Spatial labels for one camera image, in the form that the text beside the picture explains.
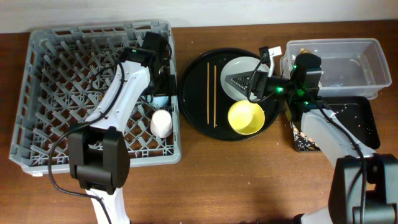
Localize grey round plate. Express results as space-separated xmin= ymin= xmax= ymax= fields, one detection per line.
xmin=220 ymin=57 xmax=260 ymax=101

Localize light blue plastic cup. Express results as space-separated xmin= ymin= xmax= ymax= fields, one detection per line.
xmin=146 ymin=95 xmax=169 ymax=108

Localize wooden chopstick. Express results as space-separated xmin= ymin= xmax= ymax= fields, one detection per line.
xmin=213 ymin=65 xmax=217 ymax=128
xmin=206 ymin=62 xmax=210 ymax=124

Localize yellow bowl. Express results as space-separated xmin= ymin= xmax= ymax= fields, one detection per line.
xmin=228 ymin=100 xmax=266 ymax=136

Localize pink plastic cup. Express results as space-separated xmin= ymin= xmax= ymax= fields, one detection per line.
xmin=150 ymin=110 xmax=172 ymax=138

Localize food scraps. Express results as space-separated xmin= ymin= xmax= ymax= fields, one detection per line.
xmin=290 ymin=122 xmax=320 ymax=152

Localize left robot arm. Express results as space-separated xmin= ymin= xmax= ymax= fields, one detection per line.
xmin=67 ymin=32 xmax=172 ymax=223

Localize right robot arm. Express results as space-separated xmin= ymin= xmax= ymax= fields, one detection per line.
xmin=221 ymin=52 xmax=397 ymax=223

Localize grey plastic dishwasher rack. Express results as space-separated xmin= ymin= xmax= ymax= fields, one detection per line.
xmin=9 ymin=21 xmax=174 ymax=177

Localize round black serving tray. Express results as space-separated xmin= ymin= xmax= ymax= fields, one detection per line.
xmin=178 ymin=48 xmax=279 ymax=141

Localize clear plastic bin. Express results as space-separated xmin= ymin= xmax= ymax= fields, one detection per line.
xmin=280 ymin=38 xmax=392 ymax=100

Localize black rectangular tray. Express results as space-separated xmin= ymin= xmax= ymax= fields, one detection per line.
xmin=323 ymin=96 xmax=381 ymax=150

